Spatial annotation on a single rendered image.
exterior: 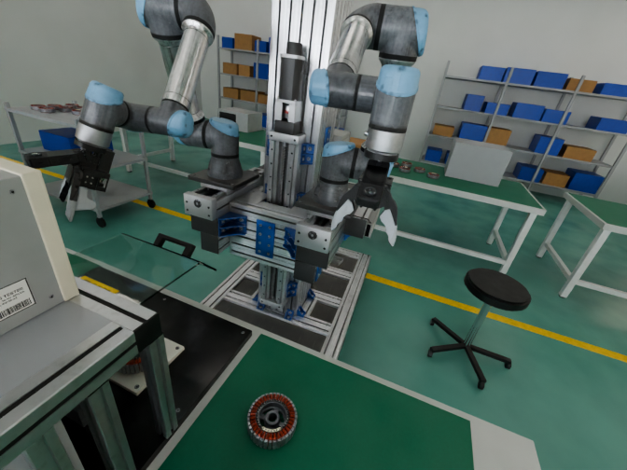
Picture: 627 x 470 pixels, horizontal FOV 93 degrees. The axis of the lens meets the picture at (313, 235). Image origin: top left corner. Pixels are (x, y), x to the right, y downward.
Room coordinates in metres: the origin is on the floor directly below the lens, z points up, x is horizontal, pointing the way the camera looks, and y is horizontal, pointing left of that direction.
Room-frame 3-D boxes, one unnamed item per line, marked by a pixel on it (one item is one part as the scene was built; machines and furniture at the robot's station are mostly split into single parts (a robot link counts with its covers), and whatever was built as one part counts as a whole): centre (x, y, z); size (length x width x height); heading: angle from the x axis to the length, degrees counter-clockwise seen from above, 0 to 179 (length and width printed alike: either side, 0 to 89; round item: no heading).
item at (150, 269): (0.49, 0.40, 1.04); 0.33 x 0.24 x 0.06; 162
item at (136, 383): (0.50, 0.40, 0.78); 0.15 x 0.15 x 0.01; 72
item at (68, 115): (2.72, 2.25, 0.51); 1.01 x 0.60 x 1.01; 72
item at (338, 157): (1.14, -0.06, 1.20); 0.13 x 0.12 x 0.14; 82
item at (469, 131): (6.08, -2.70, 0.92); 0.42 x 0.42 x 0.29; 73
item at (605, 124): (5.48, -4.55, 1.37); 0.42 x 0.42 x 0.19; 73
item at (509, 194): (3.11, -0.94, 0.38); 2.20 x 0.90 x 0.75; 72
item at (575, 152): (5.56, -4.34, 0.87); 0.42 x 0.40 x 0.19; 71
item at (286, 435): (0.40, 0.03, 0.77); 0.11 x 0.11 x 0.04
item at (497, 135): (5.96, -3.11, 0.92); 0.40 x 0.36 x 0.28; 162
